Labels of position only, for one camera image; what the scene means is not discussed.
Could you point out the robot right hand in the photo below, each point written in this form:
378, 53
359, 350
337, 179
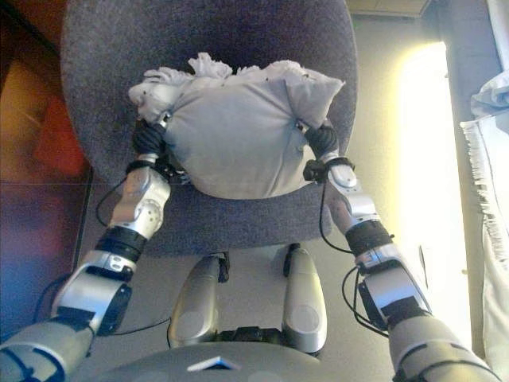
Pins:
326, 141

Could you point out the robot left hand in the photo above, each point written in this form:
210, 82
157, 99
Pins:
147, 139

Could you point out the white fringed cushion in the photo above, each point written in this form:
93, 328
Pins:
234, 131

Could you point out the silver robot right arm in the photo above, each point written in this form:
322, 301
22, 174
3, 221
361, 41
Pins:
393, 286

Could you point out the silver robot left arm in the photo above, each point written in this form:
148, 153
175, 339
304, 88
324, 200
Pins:
91, 286

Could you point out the grey fabric armchair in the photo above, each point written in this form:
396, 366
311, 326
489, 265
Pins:
111, 59

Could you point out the brown wooden cabinet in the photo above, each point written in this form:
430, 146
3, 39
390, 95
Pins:
36, 119

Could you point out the light wooden nightstand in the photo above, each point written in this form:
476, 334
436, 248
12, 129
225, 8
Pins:
389, 6

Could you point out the silver robot right leg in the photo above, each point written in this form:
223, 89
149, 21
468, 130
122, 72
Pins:
304, 298

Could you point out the silver robot leg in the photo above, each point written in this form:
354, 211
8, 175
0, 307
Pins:
199, 298
304, 298

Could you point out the silver robot left leg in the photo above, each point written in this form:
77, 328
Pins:
199, 298

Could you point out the white duvet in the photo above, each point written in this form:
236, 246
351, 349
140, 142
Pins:
491, 95

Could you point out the white fringed bedspread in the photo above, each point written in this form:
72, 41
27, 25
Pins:
493, 238

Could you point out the white bed mattress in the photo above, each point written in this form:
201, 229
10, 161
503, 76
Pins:
499, 32

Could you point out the grey robot torso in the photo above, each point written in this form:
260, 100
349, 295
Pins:
207, 362

